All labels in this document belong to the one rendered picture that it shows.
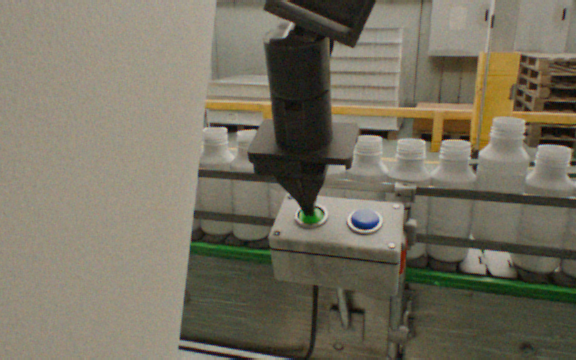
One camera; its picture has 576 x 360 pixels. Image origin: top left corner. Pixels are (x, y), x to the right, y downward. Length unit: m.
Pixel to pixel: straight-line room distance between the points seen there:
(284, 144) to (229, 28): 7.82
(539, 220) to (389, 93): 5.36
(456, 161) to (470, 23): 6.73
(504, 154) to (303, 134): 0.30
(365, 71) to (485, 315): 5.39
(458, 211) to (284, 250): 0.26
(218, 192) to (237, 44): 7.52
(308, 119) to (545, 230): 0.38
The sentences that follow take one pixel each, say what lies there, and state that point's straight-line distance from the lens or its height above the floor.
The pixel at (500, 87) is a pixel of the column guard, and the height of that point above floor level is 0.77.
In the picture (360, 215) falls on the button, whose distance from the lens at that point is 0.51.
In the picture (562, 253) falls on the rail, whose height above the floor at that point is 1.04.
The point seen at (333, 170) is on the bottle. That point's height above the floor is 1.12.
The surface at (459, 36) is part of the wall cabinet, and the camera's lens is 7.35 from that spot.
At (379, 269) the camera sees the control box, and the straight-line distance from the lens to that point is 0.51.
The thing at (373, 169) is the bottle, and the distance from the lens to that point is 0.66.
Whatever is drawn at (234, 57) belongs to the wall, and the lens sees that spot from 8.24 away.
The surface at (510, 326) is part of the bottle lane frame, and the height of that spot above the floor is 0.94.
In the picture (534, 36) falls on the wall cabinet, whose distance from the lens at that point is 7.47.
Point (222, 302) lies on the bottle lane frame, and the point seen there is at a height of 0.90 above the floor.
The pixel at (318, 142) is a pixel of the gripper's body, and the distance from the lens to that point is 0.44.
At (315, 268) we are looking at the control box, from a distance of 0.53.
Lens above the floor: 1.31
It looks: 18 degrees down
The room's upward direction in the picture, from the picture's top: straight up
